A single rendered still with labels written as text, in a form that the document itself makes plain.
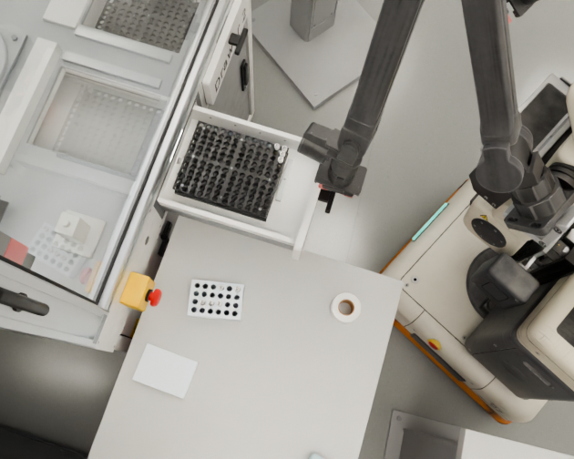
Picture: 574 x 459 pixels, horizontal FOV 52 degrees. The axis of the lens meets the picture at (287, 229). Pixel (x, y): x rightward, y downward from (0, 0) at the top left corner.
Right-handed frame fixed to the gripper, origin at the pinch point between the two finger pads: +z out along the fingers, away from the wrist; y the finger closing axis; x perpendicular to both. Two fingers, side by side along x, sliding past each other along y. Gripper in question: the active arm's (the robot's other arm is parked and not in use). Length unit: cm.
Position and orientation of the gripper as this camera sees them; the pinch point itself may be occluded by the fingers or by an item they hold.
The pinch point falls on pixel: (335, 188)
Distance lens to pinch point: 134.8
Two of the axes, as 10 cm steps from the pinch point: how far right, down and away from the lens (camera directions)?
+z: -0.4, 2.5, 9.7
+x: -3.0, 9.2, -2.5
